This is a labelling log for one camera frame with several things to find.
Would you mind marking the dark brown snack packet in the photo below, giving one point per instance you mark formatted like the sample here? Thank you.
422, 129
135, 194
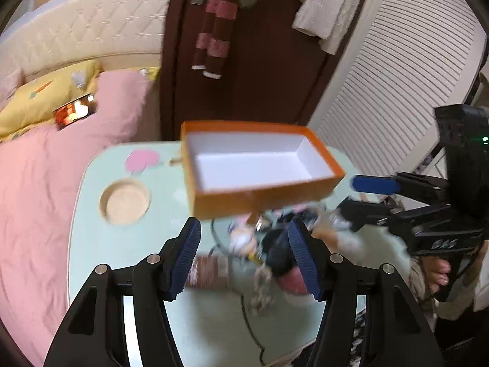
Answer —
208, 271

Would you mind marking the large yellow pillow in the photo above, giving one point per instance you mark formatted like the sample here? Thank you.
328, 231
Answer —
42, 99

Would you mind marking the shiny orange packet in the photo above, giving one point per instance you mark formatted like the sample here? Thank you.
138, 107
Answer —
74, 111

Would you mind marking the cream tufted bed headboard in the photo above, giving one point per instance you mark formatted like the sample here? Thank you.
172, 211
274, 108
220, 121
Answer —
84, 26

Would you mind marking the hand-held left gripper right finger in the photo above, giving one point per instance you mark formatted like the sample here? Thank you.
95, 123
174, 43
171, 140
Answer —
303, 263

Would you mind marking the striped brown pink scarf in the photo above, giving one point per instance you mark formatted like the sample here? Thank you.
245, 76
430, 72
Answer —
217, 26

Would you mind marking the pink pillow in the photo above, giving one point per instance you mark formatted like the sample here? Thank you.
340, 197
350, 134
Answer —
11, 82

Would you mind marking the cream toy dog figure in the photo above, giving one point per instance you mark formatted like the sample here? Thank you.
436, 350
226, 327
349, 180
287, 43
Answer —
244, 242

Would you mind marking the pink duvet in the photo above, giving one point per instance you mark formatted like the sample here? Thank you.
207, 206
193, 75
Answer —
34, 206

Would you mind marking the black case with red base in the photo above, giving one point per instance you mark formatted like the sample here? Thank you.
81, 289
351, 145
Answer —
280, 254

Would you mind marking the person's right hand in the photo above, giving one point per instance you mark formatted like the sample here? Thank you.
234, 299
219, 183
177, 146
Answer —
438, 271

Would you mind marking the dark brown door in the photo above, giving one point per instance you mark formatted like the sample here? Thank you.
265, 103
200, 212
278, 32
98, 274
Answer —
263, 76

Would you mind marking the white louvered closet door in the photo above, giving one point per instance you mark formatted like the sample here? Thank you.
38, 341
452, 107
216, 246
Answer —
401, 76

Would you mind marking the orange cardboard box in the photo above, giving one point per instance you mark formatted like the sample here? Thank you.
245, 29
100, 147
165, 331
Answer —
267, 195

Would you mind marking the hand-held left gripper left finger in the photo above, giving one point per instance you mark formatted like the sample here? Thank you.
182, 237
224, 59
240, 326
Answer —
189, 252

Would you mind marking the small yellow pillow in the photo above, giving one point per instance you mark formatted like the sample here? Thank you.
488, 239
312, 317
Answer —
151, 73

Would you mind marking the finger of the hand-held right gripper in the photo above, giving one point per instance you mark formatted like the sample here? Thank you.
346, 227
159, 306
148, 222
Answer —
374, 184
382, 214

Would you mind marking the white knit sweater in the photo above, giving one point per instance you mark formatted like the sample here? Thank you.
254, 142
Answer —
328, 15

